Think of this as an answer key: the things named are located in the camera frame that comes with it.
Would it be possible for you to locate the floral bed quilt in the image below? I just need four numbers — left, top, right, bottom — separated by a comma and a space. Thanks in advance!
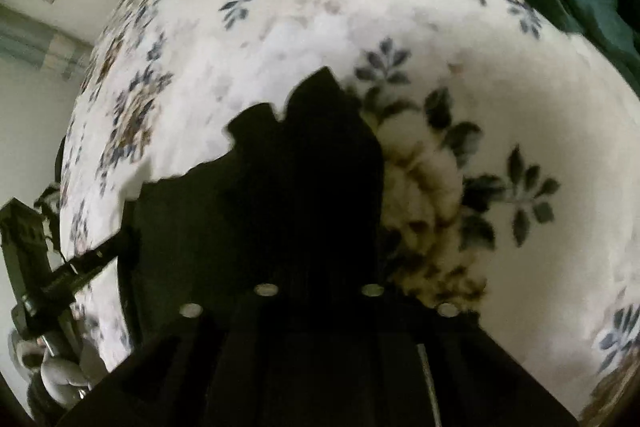
52, 0, 640, 425

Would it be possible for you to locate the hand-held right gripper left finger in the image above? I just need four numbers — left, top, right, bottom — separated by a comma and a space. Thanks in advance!
57, 282, 321, 427

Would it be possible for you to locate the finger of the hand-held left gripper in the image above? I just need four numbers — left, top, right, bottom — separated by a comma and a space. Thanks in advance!
47, 229, 138, 299

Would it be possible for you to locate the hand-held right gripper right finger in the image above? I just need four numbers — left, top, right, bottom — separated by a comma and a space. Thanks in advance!
320, 282, 583, 427

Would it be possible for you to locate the dark striped long-sleeve sweater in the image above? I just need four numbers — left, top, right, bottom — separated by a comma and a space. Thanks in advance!
119, 67, 387, 338

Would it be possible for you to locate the person's left hand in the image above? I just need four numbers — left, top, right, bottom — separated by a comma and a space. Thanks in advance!
10, 326, 108, 409

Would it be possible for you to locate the grey-blue curtain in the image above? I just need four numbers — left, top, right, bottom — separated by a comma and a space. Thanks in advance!
0, 4, 93, 82

